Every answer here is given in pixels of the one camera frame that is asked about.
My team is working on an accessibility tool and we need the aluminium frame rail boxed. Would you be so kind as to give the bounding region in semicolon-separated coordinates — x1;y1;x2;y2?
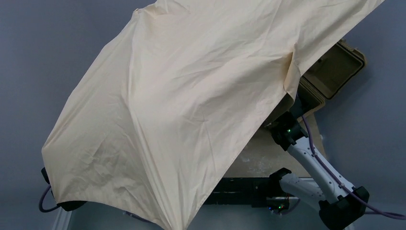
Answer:
52;209;72;230

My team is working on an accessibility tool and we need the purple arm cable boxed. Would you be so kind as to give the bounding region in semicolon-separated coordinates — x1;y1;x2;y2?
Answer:
299;114;406;220
38;184;61;213

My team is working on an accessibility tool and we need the beige folding umbrella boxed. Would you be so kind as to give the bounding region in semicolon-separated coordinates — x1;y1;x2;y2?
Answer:
42;0;380;230

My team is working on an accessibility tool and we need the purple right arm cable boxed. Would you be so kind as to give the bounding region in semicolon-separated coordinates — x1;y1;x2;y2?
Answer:
299;114;406;220

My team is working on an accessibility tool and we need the tan plastic toolbox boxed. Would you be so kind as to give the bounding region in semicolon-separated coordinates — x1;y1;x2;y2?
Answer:
261;39;367;128

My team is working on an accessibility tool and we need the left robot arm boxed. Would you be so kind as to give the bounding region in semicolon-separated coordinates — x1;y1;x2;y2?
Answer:
38;167;87;213

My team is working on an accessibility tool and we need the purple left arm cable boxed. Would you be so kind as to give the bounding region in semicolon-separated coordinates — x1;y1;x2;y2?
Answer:
38;184;61;213

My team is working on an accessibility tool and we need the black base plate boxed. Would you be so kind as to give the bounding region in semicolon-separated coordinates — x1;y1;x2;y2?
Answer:
204;177;291;212

